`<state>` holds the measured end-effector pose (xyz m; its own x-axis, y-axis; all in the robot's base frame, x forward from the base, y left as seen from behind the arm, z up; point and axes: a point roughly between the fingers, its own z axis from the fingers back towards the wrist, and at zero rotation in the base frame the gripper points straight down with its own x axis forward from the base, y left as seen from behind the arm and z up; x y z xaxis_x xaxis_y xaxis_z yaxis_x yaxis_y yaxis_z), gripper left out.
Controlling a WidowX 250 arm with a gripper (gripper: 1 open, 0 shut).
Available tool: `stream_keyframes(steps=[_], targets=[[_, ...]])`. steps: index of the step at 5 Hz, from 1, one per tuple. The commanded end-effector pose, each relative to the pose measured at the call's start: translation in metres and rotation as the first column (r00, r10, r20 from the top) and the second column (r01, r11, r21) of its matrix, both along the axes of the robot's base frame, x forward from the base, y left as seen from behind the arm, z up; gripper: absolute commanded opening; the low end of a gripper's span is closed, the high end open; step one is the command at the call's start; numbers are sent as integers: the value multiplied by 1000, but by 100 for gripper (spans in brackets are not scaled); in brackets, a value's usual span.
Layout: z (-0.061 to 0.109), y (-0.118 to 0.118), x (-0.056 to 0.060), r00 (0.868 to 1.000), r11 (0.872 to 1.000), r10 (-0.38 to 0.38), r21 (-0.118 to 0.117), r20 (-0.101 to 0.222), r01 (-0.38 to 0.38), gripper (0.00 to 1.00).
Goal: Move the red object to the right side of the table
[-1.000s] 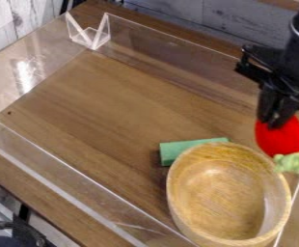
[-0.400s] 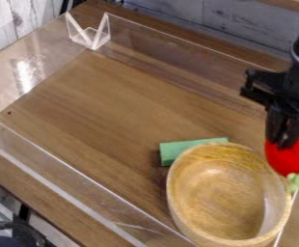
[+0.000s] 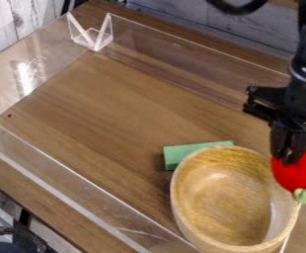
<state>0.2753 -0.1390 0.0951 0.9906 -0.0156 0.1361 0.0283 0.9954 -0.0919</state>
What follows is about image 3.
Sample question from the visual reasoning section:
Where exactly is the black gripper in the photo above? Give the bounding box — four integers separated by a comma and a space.
243, 79, 306, 165

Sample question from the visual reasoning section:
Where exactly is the red felt strawberry toy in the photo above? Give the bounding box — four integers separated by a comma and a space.
270, 152, 306, 206

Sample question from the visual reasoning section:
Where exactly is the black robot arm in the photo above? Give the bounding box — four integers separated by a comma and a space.
243, 0, 306, 165

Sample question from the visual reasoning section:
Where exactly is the wooden bowl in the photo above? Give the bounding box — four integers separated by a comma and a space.
169, 145, 299, 253

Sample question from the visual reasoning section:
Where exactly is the green rectangular block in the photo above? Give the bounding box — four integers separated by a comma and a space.
163, 140, 233, 171

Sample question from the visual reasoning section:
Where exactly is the black clamp base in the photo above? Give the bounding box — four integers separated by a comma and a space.
12, 210, 57, 253

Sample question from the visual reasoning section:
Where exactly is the black cable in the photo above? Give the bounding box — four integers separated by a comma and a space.
205, 0, 271, 16

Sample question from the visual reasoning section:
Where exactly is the clear acrylic front wall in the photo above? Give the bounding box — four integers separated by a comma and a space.
0, 126, 199, 253

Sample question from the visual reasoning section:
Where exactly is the clear acrylic corner bracket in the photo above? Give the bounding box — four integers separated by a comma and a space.
65, 13, 113, 51

